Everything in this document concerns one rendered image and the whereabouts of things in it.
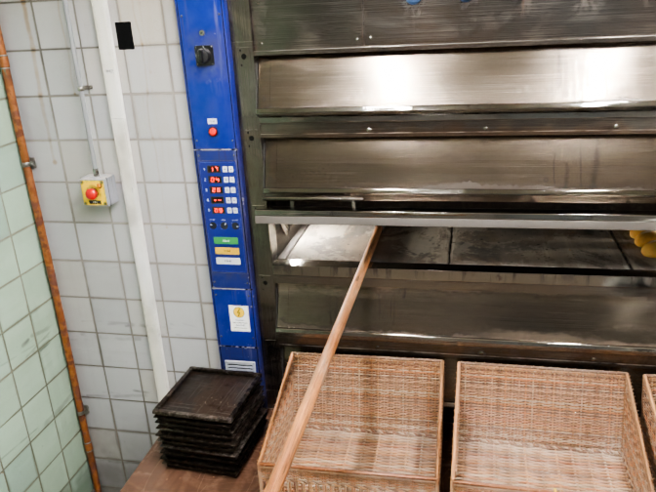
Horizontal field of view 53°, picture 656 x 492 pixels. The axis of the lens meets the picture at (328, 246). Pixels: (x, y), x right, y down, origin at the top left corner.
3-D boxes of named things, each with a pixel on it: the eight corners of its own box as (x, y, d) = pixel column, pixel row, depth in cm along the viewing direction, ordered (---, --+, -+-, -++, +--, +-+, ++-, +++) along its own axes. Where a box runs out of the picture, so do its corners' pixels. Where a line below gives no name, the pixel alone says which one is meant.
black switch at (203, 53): (196, 65, 208) (192, 30, 204) (215, 64, 207) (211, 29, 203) (191, 66, 205) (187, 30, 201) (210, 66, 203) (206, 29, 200)
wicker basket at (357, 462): (295, 413, 250) (289, 348, 240) (445, 424, 239) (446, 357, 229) (258, 505, 205) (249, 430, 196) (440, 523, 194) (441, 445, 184)
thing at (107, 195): (94, 200, 237) (89, 173, 233) (119, 200, 235) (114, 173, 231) (82, 206, 230) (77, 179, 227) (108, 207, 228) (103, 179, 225)
